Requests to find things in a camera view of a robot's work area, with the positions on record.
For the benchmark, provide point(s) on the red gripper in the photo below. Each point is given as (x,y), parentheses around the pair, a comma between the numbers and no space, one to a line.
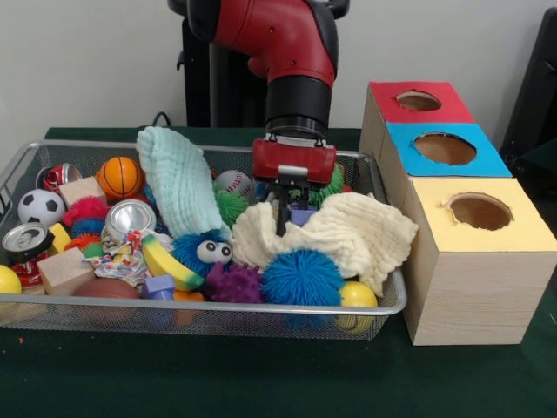
(296,161)

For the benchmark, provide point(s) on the cream muslin cloth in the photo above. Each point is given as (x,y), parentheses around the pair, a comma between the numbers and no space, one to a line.
(348,235)

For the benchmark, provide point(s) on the mint green muslin cloth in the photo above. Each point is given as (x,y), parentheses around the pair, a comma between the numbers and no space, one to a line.
(183,187)

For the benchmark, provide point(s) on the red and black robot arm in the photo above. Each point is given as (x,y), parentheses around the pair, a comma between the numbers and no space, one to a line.
(287,39)

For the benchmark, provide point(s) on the wooden box with three holes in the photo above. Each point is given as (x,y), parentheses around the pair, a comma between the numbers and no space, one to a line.
(474,296)

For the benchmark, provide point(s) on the purple plastic building block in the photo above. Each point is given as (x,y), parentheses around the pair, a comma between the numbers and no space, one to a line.
(302,216)

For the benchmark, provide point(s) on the large green spiky ball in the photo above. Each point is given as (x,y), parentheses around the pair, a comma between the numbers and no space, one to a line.
(333,183)

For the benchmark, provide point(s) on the blue spiky rubber ball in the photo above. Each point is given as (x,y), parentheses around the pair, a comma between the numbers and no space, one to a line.
(304,276)

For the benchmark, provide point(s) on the purple spiky rubber ball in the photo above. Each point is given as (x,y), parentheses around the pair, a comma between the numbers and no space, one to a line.
(235,284)

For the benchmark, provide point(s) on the blue fuzzy toy with eyes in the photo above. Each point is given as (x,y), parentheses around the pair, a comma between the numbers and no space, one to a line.
(187,252)

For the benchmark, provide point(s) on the yellow toy banana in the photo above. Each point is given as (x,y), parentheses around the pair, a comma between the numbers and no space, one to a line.
(174,270)

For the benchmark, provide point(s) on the silver drink can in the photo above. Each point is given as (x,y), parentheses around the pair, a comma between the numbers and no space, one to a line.
(130,220)

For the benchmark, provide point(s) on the orange basketball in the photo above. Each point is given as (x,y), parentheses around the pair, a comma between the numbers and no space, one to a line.
(120,178)

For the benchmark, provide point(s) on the dark green tablecloth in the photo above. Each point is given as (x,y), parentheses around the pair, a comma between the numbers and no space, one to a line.
(261,383)

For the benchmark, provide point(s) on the black and white soccer ball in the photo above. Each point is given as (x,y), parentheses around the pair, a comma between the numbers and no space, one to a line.
(41,208)

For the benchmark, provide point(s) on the black chair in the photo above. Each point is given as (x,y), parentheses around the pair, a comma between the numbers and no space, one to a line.
(541,87)

